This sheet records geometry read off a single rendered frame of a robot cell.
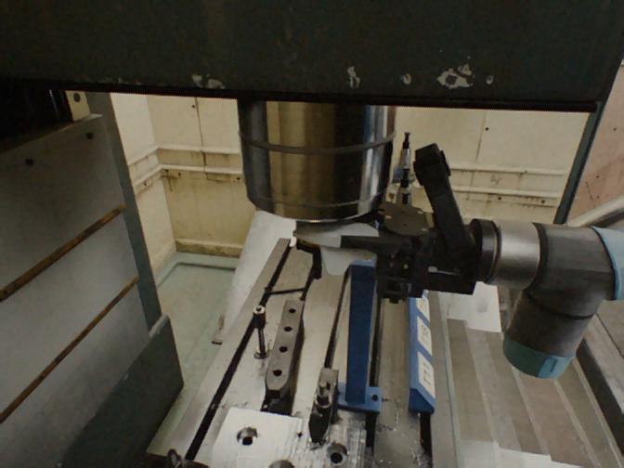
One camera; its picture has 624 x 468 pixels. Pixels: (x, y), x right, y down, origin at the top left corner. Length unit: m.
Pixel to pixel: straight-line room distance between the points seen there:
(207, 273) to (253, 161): 1.44
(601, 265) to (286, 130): 0.34
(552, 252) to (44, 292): 0.70
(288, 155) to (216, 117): 1.25
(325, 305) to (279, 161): 0.76
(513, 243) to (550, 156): 1.10
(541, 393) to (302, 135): 1.04
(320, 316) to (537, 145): 0.90
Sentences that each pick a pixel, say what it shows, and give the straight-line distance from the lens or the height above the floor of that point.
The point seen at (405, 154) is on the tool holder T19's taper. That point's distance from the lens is 0.99.
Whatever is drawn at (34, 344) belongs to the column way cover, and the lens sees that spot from 0.79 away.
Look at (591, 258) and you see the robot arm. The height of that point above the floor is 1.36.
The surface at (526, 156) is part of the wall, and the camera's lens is 1.55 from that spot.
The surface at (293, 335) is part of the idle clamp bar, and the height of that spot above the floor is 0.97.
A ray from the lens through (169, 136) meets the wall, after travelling 1.71.
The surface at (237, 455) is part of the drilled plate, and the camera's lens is 0.73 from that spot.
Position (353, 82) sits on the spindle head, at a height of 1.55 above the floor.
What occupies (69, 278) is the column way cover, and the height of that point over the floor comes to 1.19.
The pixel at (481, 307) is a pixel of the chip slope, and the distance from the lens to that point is 1.46.
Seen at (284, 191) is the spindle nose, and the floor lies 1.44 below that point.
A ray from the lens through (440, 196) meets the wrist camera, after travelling 0.44.
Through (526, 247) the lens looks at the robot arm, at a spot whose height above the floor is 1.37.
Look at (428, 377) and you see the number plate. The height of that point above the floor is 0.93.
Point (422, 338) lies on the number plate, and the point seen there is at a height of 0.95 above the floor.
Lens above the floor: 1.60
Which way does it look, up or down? 29 degrees down
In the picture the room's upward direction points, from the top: straight up
